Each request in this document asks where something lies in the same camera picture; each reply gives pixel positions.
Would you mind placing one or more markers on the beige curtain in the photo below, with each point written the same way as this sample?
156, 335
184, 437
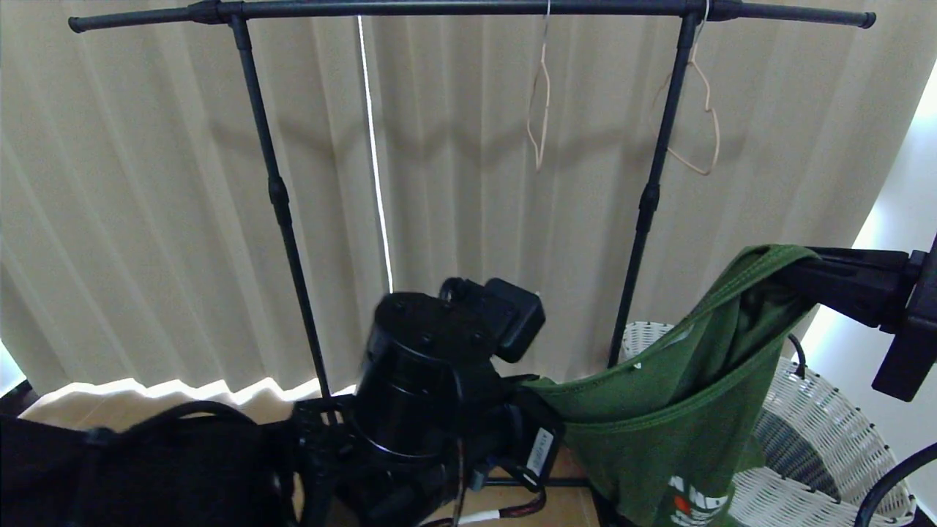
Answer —
146, 183

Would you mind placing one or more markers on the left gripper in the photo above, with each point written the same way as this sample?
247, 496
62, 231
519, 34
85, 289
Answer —
531, 439

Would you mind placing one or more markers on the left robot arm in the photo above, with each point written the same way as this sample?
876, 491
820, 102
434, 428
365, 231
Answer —
424, 366

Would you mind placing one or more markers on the black clothes rack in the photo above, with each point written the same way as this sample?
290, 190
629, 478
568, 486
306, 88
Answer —
278, 192

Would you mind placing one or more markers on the pink clothes hanger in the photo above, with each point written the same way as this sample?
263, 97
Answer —
718, 146
544, 51

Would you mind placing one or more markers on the green long-sleeved shirt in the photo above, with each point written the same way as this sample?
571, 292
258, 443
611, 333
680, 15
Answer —
659, 424

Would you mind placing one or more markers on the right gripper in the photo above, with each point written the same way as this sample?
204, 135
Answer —
915, 344

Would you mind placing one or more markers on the white laundry basket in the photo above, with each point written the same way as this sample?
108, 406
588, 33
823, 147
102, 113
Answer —
827, 446

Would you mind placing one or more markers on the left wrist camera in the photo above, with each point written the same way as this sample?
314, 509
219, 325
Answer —
516, 322

